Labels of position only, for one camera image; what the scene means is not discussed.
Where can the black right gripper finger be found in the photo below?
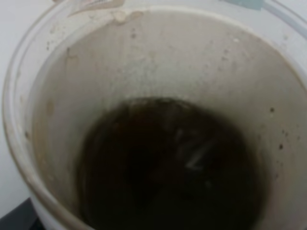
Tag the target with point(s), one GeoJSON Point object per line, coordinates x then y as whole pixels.
{"type": "Point", "coordinates": [24, 217]}

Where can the blue sleeved paper cup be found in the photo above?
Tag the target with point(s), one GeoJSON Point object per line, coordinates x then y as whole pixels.
{"type": "Point", "coordinates": [162, 115]}

